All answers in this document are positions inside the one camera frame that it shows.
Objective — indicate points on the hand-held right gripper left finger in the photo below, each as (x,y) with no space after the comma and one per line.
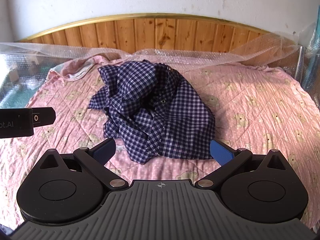
(106,150)

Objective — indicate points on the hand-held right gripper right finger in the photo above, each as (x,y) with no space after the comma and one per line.
(221,153)

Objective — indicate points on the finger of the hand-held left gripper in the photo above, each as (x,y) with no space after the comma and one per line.
(46,116)

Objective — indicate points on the blue plaid shirt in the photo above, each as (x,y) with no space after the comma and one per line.
(150,110)

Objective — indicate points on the teal green object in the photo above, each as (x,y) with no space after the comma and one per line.
(12,95)

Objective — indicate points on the pink bear print quilt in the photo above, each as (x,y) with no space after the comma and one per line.
(250,120)

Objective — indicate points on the cardboard box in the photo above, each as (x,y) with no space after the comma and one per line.
(33,61)

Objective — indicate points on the clear bubble wrap sheet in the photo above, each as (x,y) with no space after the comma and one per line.
(175,55)

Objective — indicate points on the wooden headboard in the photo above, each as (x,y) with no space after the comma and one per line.
(150,30)

